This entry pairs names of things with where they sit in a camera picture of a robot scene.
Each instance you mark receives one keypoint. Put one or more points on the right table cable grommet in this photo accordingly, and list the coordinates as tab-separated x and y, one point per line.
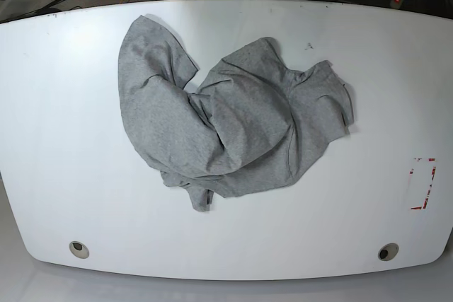
388	252

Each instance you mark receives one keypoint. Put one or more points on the red tape rectangle marking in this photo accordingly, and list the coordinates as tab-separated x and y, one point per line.
420	182

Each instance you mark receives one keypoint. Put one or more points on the left table cable grommet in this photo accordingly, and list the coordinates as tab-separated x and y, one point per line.
79	250

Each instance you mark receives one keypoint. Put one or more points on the grey T-shirt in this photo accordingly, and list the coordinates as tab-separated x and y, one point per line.
253	125

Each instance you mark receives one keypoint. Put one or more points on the table cable grommet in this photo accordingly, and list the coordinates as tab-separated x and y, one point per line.
388	252
79	250

